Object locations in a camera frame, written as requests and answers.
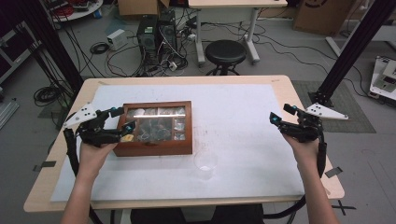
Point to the grey floor mat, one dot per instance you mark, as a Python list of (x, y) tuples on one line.
[(348, 99)]

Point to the person's right hand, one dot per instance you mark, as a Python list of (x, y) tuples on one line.
[(306, 154)]

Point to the black round stool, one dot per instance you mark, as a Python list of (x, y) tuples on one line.
[(225, 51)]

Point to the round white table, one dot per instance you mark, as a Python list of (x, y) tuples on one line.
[(90, 11)]

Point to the yellow packet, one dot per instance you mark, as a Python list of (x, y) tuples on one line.
[(127, 138)]

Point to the white desk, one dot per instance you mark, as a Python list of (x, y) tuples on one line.
[(236, 3)]

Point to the clear plastic cup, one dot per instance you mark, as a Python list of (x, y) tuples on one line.
[(205, 169)]

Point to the small white box device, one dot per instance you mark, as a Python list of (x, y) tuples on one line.
[(117, 39)]

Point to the person's dark trousers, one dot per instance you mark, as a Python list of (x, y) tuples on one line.
[(155, 216)]

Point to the black tape strip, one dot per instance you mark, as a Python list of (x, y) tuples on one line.
[(333, 172), (46, 165)]

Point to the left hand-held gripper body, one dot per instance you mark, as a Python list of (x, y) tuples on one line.
[(93, 133)]

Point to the person's left hand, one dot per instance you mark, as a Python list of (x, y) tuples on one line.
[(93, 158)]

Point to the wooden box with glass lid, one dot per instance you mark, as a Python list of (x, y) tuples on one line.
[(155, 151)]

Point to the white table mat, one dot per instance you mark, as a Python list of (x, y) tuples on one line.
[(236, 124)]

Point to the black computer tower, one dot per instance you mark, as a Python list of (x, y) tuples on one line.
[(147, 37), (168, 34)]

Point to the large cardboard box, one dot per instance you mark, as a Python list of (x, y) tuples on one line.
[(323, 15)]

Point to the small cardboard box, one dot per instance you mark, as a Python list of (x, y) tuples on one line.
[(140, 6)]

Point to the aluminium profile bar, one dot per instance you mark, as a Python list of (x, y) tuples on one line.
[(7, 113)]

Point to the grey metal rack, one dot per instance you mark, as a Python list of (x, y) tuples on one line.
[(15, 46)]

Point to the black frame post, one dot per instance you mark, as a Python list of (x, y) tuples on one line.
[(53, 46), (355, 40)]

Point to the white machine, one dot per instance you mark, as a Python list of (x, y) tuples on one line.
[(381, 82)]

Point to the white power adapter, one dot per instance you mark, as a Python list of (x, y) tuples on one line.
[(172, 66)]

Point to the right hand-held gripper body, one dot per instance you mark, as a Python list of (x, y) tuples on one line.
[(306, 129)]

